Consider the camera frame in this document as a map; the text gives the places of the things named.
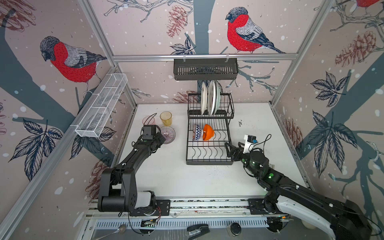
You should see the white striped bowl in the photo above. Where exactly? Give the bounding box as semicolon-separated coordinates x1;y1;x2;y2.
161;126;176;144

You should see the yellow plastic cup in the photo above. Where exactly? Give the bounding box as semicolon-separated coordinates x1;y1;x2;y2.
160;111;173;127

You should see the orange bowl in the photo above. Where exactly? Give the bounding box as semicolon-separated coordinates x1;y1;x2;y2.
203;124;215;141

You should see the blue zigzag patterned bowl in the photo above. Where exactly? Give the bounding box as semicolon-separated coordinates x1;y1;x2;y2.
193;124;203;141

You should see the black wire dish rack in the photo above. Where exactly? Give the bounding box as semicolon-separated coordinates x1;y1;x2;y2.
186;93;235;166

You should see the cream white plate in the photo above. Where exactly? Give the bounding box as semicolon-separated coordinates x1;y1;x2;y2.
201;82;208;115

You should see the pink plastic cup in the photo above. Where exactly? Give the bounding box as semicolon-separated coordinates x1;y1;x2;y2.
142;115;156;125

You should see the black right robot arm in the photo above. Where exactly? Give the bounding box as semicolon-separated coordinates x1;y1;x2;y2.
225;143;373;240

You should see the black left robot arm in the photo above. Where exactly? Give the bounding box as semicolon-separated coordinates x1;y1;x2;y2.
98;125;166;215

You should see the mint green plate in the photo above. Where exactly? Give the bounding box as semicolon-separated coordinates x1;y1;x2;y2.
207;80;223;116

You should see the black round cap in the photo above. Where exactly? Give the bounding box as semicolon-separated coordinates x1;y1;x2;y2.
227;223;242;237

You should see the black stapler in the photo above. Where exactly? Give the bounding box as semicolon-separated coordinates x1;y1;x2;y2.
187;224;210;240

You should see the metal spoon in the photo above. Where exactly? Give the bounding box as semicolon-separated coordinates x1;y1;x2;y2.
94;225;127;240

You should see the horizontal aluminium crossbar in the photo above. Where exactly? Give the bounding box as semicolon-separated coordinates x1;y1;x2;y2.
112;53;299;63

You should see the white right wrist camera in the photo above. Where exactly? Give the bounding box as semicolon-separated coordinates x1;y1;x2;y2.
243;135;258;154

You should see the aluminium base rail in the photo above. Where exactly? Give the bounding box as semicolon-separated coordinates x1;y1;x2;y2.
86;198;293;231

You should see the white mesh wall basket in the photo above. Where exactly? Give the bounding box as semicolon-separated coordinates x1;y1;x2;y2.
75;73;128;138

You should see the black hanging wall basket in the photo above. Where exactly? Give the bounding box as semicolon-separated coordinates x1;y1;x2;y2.
174;58;239;81

